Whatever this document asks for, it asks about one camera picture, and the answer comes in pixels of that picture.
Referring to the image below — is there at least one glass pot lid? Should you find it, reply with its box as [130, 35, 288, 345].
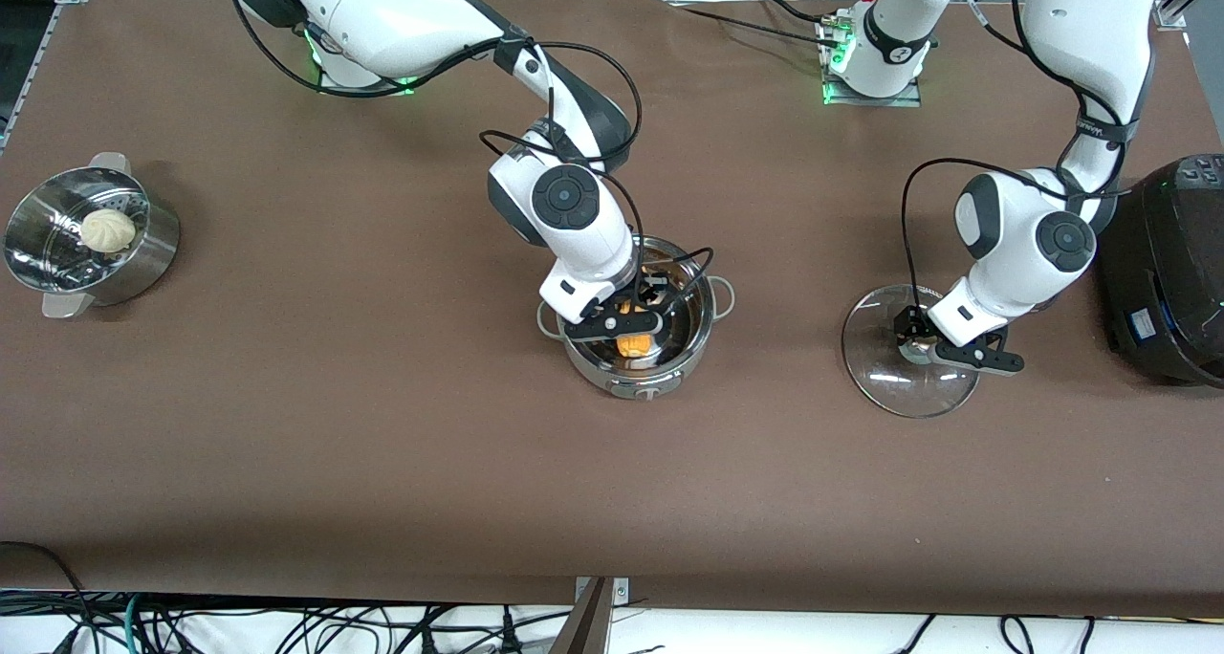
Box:
[841, 284, 982, 419]

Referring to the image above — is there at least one yellow corn cob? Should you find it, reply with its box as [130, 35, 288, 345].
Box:
[617, 270, 670, 360]

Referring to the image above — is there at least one steel electric cooking pot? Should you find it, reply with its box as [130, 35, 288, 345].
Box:
[535, 236, 735, 402]

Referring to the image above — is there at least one steel steamer pot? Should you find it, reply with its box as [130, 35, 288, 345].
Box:
[3, 152, 181, 320]

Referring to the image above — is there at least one black rice cooker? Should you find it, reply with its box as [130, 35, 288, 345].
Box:
[1097, 154, 1224, 389]

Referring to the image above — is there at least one white steamed bun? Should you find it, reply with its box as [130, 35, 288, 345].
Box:
[79, 208, 137, 258]

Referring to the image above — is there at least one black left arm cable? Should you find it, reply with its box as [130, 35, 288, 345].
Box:
[901, 0, 1141, 316]

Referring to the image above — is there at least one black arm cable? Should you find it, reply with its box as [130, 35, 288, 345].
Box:
[220, 0, 718, 313]
[901, 0, 1141, 316]

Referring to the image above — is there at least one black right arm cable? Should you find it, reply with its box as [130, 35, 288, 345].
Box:
[220, 0, 718, 313]

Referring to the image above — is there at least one black base power cable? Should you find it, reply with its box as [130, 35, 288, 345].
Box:
[665, 0, 835, 55]

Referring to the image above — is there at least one small metal table bracket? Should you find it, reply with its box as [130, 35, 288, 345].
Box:
[574, 576, 631, 605]

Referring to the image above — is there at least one dark camera mount pole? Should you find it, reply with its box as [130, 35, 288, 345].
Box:
[548, 578, 613, 654]

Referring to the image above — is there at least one thick black floor cable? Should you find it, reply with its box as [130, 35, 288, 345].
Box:
[0, 539, 93, 654]

